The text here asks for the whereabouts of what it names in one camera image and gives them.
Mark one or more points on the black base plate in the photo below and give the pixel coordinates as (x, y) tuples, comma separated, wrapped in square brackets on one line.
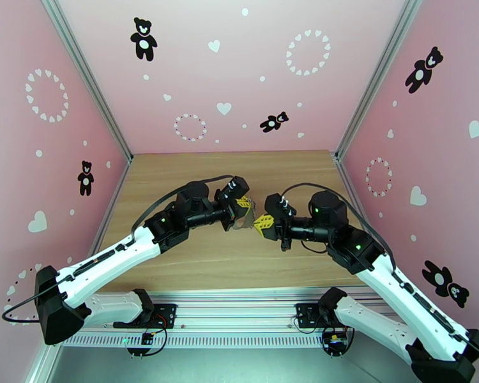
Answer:
[(168, 312), (303, 312)]

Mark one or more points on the black power connector board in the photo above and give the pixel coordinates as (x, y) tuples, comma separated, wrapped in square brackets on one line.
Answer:
[(146, 338)]

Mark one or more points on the aluminium front rail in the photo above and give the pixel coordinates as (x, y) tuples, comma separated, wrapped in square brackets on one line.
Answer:
[(239, 310)]

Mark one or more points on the perforated metal strip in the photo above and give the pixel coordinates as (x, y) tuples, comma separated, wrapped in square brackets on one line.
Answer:
[(223, 341)]

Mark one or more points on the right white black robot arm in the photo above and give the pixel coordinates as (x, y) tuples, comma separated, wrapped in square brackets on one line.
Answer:
[(415, 306)]

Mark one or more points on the right black wrist camera box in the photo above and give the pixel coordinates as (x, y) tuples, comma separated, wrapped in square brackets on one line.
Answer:
[(277, 204)]

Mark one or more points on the aluminium corner post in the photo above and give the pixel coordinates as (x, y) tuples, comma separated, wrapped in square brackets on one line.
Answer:
[(87, 74), (379, 74)]

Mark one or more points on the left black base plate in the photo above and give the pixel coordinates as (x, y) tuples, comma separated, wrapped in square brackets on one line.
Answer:
[(168, 312)]

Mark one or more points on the power connector with yellow plug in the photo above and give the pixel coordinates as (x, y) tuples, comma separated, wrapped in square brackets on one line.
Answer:
[(335, 340)]

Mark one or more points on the grey metal sheet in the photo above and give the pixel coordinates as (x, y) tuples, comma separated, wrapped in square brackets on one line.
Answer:
[(239, 366)]

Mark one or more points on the left black wrist camera box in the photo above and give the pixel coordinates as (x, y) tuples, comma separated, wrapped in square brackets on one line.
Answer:
[(235, 186)]

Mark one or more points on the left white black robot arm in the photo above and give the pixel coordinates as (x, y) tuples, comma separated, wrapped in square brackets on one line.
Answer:
[(107, 266)]

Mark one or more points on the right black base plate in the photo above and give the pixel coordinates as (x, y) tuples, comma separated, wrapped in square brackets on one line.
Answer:
[(303, 312)]

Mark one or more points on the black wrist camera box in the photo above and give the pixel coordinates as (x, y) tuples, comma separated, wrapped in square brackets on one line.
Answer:
[(277, 204), (235, 186)]

